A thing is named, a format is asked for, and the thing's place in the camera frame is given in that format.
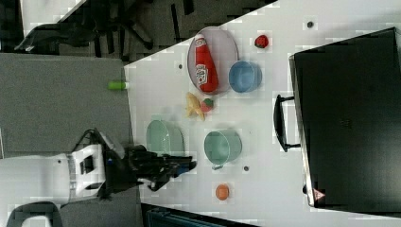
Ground green marker cap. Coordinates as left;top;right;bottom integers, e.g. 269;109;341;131
108;81;130;91

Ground green perforated colander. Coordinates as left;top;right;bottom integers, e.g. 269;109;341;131
146;120;184;156

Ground blue bowl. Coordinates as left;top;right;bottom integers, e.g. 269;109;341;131
229;61;262;93

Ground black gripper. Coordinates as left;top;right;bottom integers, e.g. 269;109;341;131
99;145;197;200

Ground grey round plate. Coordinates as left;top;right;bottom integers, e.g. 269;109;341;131
186;26;238;96

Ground yellow banana peel toy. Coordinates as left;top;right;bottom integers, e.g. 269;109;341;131
185;93;205;121

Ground orange toy fruit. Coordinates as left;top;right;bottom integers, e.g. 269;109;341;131
215;183;230;201

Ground red ketchup bottle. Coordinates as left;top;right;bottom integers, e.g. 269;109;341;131
195;34;219;93

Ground black office chair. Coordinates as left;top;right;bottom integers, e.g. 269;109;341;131
13;0;197;60

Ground green mug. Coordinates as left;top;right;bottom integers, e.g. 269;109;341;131
203;129;242;170

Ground large red strawberry toy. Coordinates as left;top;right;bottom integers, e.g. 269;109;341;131
200;98;214;113

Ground small red strawberry toy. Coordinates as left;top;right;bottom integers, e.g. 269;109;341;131
254;35;269;48

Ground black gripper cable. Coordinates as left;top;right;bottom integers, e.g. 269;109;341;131
71;127;127;159

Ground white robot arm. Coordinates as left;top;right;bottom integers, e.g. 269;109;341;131
1;145;197;204

